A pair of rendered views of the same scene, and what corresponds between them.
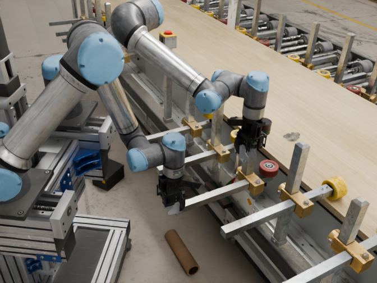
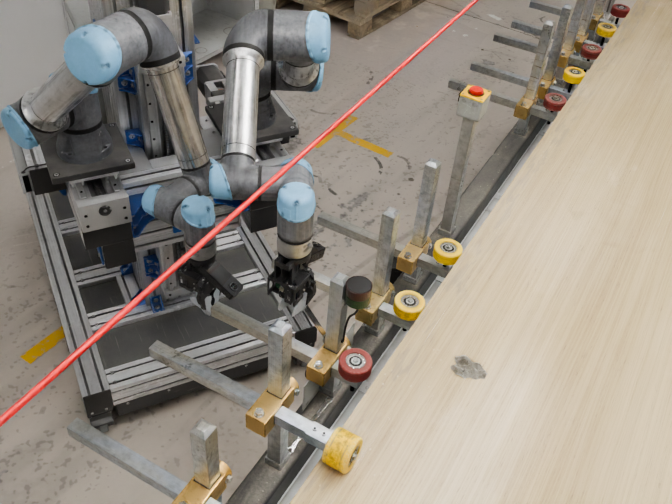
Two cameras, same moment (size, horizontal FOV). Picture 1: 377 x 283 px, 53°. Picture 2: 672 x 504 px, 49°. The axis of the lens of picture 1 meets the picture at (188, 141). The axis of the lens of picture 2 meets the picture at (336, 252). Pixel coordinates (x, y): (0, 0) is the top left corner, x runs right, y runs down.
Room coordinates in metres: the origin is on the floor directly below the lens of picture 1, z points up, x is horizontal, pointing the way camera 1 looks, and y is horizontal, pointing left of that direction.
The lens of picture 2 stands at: (0.54, -1.25, 2.26)
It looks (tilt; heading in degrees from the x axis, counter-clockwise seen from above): 42 degrees down; 56
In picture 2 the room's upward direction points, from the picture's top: 5 degrees clockwise
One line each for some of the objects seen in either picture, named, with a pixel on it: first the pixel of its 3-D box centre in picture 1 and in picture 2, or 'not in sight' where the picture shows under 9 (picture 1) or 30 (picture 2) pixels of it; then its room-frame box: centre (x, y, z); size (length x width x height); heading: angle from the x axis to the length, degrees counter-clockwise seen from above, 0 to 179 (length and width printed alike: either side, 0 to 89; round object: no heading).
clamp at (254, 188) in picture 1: (249, 179); (329, 358); (1.21, -0.26, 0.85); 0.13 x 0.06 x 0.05; 30
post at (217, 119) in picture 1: (215, 137); (381, 280); (1.45, -0.13, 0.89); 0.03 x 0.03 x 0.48; 30
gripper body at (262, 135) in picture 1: (251, 131); (291, 271); (1.12, -0.22, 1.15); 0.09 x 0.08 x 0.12; 30
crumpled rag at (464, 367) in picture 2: (293, 135); (469, 366); (1.46, -0.48, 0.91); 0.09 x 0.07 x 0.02; 113
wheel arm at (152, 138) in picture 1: (176, 132); (382, 244); (1.58, 0.06, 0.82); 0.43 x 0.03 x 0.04; 120
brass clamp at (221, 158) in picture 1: (217, 150); (375, 301); (1.43, -0.14, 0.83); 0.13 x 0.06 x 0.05; 30
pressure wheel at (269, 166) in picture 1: (267, 174); (353, 374); (1.23, -0.34, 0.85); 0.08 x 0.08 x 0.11
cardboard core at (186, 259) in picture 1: (181, 251); not in sight; (1.48, 0.02, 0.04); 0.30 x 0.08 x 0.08; 30
